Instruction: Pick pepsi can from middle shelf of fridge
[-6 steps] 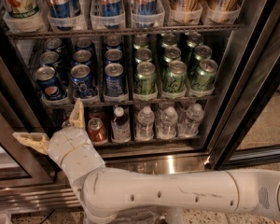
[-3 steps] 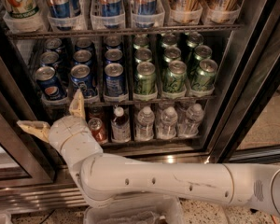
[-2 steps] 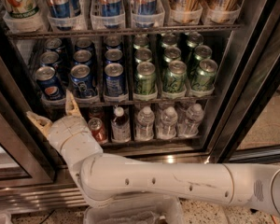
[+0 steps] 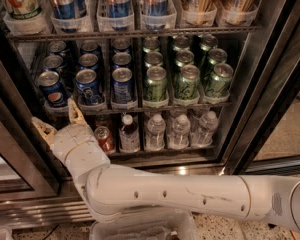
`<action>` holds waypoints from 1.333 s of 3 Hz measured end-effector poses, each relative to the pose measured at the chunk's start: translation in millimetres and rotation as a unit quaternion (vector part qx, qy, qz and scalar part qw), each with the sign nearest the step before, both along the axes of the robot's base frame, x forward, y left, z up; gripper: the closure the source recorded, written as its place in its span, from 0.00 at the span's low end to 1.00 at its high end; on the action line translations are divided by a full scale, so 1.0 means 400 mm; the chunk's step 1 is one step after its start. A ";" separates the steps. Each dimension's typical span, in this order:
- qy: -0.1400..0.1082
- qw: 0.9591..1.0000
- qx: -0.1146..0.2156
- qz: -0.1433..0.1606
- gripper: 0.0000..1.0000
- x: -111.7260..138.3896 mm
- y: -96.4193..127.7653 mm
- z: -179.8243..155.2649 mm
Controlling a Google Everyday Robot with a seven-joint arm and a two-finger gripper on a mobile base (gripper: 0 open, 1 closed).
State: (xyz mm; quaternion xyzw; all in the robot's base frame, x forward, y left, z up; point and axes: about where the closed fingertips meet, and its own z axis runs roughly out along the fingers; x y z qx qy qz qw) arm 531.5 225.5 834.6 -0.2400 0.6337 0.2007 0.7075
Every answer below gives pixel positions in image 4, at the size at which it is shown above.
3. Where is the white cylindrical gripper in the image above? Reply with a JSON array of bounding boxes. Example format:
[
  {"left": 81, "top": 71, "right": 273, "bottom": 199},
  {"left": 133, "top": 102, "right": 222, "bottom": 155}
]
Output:
[{"left": 31, "top": 97, "right": 111, "bottom": 182}]

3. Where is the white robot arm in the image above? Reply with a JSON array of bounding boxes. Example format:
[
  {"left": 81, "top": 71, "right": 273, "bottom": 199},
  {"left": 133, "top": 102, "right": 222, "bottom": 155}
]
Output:
[{"left": 31, "top": 99, "right": 300, "bottom": 233}]

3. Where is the back right red can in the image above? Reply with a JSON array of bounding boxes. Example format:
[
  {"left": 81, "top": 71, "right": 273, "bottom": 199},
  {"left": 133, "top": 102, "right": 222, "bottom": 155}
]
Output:
[{"left": 95, "top": 114, "right": 112, "bottom": 128}]

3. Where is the front right red can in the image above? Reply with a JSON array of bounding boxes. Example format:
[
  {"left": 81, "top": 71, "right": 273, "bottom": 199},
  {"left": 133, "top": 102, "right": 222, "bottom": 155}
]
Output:
[{"left": 94, "top": 126, "right": 116, "bottom": 154}]

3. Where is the fridge glass door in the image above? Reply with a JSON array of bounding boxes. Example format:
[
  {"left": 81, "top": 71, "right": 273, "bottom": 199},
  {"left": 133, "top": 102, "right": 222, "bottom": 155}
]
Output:
[{"left": 0, "top": 59, "right": 61, "bottom": 202}]

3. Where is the second row left pepsi can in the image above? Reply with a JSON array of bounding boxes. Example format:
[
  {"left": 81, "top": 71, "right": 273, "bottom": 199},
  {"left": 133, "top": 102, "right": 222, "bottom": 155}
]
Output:
[{"left": 43, "top": 55, "right": 70, "bottom": 79}]

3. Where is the second row pepsi can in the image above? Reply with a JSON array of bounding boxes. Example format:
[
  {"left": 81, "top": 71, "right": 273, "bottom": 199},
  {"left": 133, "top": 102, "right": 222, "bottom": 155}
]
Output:
[
  {"left": 78, "top": 53, "right": 100, "bottom": 71},
  {"left": 43, "top": 55, "right": 70, "bottom": 79},
  {"left": 112, "top": 52, "right": 132, "bottom": 69}
]

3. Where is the second row middle pepsi can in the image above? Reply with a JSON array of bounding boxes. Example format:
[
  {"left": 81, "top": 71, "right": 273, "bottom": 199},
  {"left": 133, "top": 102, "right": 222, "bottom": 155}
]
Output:
[{"left": 78, "top": 53, "right": 100, "bottom": 71}]

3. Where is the second row right pepsi can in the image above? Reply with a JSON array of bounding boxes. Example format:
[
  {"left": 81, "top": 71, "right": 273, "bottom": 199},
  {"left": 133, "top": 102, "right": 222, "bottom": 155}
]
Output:
[{"left": 112, "top": 52, "right": 132, "bottom": 69}]

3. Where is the front left green can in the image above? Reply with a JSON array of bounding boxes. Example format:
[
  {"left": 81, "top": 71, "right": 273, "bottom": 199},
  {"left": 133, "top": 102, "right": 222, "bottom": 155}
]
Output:
[{"left": 143, "top": 66, "right": 167, "bottom": 102}]

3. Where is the second row left green can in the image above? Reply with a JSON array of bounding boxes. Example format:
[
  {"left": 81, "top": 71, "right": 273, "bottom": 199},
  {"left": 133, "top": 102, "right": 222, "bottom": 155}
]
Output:
[{"left": 144, "top": 51, "right": 163, "bottom": 68}]

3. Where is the second row green can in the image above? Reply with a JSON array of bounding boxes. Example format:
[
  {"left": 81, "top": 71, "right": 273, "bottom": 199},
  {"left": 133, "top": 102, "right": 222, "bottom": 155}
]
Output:
[
  {"left": 201, "top": 48, "right": 227, "bottom": 81},
  {"left": 144, "top": 51, "right": 163, "bottom": 68},
  {"left": 174, "top": 50, "right": 194, "bottom": 67}
]

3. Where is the stainless steel fridge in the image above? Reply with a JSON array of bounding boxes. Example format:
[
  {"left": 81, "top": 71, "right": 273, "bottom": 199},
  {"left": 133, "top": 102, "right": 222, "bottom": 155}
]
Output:
[{"left": 0, "top": 0, "right": 300, "bottom": 228}]

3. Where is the back left green can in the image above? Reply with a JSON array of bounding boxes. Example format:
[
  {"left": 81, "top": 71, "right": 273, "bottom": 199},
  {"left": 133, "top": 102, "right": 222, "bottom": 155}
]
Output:
[{"left": 142, "top": 38, "right": 160, "bottom": 53}]

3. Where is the white 7up can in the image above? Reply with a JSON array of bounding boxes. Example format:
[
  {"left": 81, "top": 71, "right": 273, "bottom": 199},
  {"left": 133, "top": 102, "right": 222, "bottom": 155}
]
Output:
[{"left": 1, "top": 0, "right": 42, "bottom": 20}]

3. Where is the left red bull can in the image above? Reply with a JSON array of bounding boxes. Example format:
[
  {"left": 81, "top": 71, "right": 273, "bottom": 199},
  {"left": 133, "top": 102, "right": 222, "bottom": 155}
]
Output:
[{"left": 49, "top": 0, "right": 87, "bottom": 20}]

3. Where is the front middle green can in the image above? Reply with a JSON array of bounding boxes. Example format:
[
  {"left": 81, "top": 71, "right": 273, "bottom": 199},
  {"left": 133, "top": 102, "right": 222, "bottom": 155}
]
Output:
[{"left": 174, "top": 65, "right": 200, "bottom": 100}]

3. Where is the second row middle green can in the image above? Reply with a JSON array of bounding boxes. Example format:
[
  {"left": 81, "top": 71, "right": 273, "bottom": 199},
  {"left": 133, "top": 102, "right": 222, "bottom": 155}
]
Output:
[{"left": 174, "top": 50, "right": 194, "bottom": 67}]

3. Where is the back middle green can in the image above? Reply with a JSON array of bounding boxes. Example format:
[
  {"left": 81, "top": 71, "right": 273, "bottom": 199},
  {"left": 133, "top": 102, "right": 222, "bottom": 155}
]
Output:
[{"left": 172, "top": 36, "right": 190, "bottom": 52}]

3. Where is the front right green can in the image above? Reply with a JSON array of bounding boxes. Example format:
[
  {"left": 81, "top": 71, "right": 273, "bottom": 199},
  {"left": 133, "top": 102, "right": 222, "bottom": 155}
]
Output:
[{"left": 204, "top": 63, "right": 233, "bottom": 98}]

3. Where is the back right green can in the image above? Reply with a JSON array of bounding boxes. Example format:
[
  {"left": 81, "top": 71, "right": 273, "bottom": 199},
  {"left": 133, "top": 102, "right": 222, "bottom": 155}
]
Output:
[{"left": 198, "top": 34, "right": 218, "bottom": 63}]

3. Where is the second row right green can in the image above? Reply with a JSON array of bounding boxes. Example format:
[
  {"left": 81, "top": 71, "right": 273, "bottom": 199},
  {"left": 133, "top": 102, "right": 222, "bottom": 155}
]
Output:
[{"left": 201, "top": 48, "right": 227, "bottom": 81}]

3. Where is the dark drink bottle white cap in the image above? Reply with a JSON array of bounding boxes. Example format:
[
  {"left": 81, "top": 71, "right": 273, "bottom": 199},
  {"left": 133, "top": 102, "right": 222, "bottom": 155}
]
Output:
[{"left": 119, "top": 114, "right": 140, "bottom": 153}]

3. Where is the left clear water bottle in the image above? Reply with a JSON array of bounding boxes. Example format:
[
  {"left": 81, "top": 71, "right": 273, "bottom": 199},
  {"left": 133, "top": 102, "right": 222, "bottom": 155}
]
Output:
[{"left": 145, "top": 114, "right": 166, "bottom": 151}]

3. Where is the clear water bottle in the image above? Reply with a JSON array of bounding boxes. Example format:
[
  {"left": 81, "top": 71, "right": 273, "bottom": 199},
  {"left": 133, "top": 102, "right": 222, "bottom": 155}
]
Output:
[
  {"left": 190, "top": 111, "right": 219, "bottom": 147},
  {"left": 168, "top": 114, "right": 190, "bottom": 150},
  {"left": 145, "top": 114, "right": 166, "bottom": 151}
]

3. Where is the middle clear water bottle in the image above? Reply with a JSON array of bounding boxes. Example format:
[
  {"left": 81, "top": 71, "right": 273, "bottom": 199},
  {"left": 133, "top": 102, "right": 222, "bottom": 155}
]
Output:
[{"left": 168, "top": 114, "right": 190, "bottom": 150}]

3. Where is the right clear water bottle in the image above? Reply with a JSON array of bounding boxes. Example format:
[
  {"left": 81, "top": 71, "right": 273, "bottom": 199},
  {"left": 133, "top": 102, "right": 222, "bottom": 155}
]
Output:
[{"left": 190, "top": 111, "right": 219, "bottom": 147}]

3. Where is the clear plastic bin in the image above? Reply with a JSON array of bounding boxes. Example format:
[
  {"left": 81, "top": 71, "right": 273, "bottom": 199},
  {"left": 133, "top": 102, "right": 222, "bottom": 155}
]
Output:
[{"left": 89, "top": 208, "right": 198, "bottom": 240}]

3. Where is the middle wire shelf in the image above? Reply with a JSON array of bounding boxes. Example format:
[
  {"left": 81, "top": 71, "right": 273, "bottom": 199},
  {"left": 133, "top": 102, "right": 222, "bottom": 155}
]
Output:
[{"left": 44, "top": 102, "right": 231, "bottom": 117}]

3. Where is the wire shelf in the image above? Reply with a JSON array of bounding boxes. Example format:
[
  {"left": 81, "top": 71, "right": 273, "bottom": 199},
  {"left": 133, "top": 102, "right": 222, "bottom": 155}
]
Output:
[
  {"left": 7, "top": 25, "right": 261, "bottom": 43},
  {"left": 44, "top": 102, "right": 231, "bottom": 117}
]

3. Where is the top wire shelf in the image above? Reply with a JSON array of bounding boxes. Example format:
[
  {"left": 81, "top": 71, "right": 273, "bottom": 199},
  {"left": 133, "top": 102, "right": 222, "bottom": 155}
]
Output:
[{"left": 7, "top": 25, "right": 261, "bottom": 43}]

